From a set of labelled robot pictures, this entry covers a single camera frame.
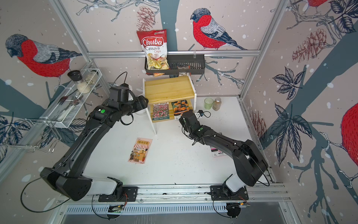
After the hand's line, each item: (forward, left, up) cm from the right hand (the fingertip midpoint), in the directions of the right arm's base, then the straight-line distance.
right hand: (179, 116), depth 86 cm
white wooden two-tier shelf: (+8, +9, +14) cm, 19 cm away
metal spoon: (-6, +53, +18) cm, 56 cm away
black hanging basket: (+43, +1, +10) cm, 44 cm away
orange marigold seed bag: (+8, 0, -1) cm, 8 cm away
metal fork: (-5, +59, +19) cm, 62 cm away
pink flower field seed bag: (+5, +13, -2) cm, 14 cm away
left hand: (-2, +17, +17) cm, 24 cm away
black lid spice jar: (+5, +55, +19) cm, 58 cm away
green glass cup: (+24, -22, -13) cm, 35 cm away
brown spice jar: (+20, -28, -10) cm, 36 cm away
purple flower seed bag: (-16, -25, -18) cm, 34 cm away
